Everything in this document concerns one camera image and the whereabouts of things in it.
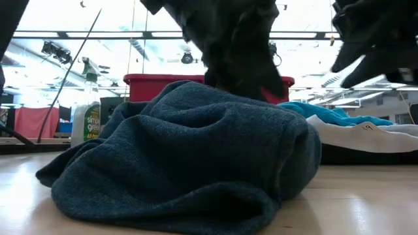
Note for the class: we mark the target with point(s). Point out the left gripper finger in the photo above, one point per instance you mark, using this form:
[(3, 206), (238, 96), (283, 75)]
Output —
[(261, 81), (225, 80)]

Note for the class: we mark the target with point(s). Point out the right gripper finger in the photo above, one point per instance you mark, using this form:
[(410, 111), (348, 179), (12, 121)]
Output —
[(347, 55), (372, 67)]

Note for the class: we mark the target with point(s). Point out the blue garment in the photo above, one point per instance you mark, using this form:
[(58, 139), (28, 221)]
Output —
[(330, 115)]

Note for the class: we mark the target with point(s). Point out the white t-shirt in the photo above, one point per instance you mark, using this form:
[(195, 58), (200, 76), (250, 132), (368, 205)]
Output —
[(365, 138)]

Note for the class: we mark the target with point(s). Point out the small black garment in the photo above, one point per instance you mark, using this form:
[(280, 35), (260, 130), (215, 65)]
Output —
[(196, 156)]

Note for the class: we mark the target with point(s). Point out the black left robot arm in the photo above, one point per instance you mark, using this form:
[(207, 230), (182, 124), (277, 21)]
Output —
[(9, 19)]

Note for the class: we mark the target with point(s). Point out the red plastic laundry basket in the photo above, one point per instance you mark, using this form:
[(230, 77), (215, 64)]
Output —
[(153, 86)]

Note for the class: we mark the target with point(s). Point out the black background panel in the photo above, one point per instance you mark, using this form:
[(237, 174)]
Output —
[(414, 114)]

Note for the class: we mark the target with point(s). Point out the black background monitor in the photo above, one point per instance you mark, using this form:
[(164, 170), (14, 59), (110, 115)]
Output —
[(107, 107)]

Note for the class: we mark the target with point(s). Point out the cleaner spray bottle green label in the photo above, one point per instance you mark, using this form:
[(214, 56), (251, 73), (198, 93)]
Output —
[(91, 124)]

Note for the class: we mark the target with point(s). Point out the small blue bin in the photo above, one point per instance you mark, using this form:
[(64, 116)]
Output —
[(65, 127)]

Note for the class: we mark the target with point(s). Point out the black ceiling light cluster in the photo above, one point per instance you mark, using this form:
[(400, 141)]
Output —
[(57, 52)]

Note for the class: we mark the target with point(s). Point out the red cloth partition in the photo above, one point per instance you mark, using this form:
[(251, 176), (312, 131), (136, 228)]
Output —
[(36, 120)]

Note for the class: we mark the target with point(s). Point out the round black ceiling camera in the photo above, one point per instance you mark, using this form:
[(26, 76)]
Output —
[(187, 58)]

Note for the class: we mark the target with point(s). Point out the black overhead frame crossbar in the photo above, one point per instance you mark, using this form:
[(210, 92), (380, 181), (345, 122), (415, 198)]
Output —
[(98, 35)]

